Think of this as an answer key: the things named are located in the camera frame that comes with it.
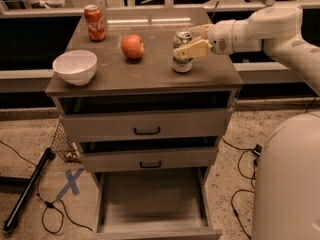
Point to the red apple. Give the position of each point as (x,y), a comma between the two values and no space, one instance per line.
(132,46)

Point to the black bar left floor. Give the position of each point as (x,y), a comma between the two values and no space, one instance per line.
(13,218)

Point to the middle grey drawer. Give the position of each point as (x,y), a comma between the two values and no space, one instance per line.
(148,159)

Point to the red Coca-Cola can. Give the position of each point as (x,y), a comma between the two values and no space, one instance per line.
(95,22)

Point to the white bowl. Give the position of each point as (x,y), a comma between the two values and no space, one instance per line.
(76,67)

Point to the top grey drawer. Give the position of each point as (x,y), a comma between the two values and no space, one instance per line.
(146,125)

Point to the white green 7up can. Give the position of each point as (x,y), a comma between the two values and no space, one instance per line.
(182,38)

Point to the grey drawer cabinet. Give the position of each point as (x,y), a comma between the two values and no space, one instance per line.
(123,85)

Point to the bottom grey open drawer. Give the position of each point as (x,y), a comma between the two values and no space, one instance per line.
(166,204)

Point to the blue tape cross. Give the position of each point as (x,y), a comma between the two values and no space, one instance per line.
(71,184)

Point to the wire mesh basket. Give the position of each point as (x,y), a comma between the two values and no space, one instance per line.
(62,146)

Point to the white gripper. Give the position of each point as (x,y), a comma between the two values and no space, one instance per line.
(220,37)

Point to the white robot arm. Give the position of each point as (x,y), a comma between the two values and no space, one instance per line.
(287,189)

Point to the black power adapter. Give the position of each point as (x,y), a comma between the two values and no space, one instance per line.
(257,150)

